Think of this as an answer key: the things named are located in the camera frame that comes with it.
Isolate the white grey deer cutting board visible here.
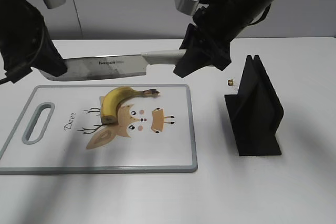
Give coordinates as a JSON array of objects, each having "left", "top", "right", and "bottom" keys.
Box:
[{"left": 1, "top": 84, "right": 197, "bottom": 175}]

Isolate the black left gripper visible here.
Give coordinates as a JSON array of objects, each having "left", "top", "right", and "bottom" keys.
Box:
[{"left": 1, "top": 0, "right": 67, "bottom": 84}]

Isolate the yellow banana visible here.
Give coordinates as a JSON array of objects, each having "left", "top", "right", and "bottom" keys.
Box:
[{"left": 100, "top": 86, "right": 160, "bottom": 125}]

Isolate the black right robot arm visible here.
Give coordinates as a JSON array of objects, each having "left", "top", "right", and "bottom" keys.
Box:
[{"left": 174, "top": 0, "right": 274, "bottom": 78}]

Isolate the white handled kitchen knife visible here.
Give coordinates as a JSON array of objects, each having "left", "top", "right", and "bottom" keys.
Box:
[{"left": 40, "top": 49, "right": 186, "bottom": 81}]

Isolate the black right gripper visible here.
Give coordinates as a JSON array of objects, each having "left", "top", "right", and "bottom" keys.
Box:
[{"left": 173, "top": 0, "right": 259, "bottom": 78}]

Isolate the small brass nut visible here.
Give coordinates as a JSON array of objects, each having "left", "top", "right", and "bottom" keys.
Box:
[{"left": 227, "top": 79, "right": 234, "bottom": 87}]

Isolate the black knife stand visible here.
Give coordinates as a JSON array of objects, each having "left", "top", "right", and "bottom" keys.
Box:
[{"left": 224, "top": 55, "right": 284, "bottom": 156}]

